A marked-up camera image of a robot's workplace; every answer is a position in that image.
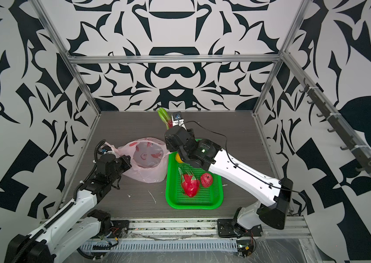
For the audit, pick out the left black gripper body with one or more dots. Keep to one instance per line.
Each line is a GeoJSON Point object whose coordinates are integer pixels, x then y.
{"type": "Point", "coordinates": [122, 166]}

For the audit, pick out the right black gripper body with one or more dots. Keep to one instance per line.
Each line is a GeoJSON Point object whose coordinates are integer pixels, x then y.
{"type": "Point", "coordinates": [170, 146]}

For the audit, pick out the yellow fruit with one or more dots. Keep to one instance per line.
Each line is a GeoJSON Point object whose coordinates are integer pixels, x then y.
{"type": "Point", "coordinates": [178, 158]}

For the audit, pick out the red round lychee fruit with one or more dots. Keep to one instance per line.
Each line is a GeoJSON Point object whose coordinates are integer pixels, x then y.
{"type": "Point", "coordinates": [206, 180]}

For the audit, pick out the red dragon fruit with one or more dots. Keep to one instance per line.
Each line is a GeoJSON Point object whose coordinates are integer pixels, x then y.
{"type": "Point", "coordinates": [189, 182]}

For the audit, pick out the pink plastic bag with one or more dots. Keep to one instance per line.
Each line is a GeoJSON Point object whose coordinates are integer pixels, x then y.
{"type": "Point", "coordinates": [149, 159]}

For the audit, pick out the green plastic basket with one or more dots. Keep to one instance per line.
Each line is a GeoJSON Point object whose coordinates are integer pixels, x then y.
{"type": "Point", "coordinates": [207, 198]}

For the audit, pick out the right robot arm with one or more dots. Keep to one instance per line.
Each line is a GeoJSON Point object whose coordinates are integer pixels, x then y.
{"type": "Point", "coordinates": [273, 195]}

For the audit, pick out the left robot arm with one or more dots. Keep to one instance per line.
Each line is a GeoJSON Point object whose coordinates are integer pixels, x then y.
{"type": "Point", "coordinates": [76, 222]}

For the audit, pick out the small circuit board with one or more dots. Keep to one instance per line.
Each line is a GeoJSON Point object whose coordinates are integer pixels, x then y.
{"type": "Point", "coordinates": [245, 247]}

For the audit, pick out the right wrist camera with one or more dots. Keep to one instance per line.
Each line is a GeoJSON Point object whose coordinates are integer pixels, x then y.
{"type": "Point", "coordinates": [178, 120]}

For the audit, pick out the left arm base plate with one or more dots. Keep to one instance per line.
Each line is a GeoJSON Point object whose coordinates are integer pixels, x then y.
{"type": "Point", "coordinates": [118, 228]}

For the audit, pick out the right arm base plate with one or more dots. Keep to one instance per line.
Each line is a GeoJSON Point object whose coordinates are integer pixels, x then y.
{"type": "Point", "coordinates": [228, 228]}

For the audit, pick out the black hook rail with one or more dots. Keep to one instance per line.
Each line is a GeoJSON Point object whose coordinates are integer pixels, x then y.
{"type": "Point", "coordinates": [339, 126]}

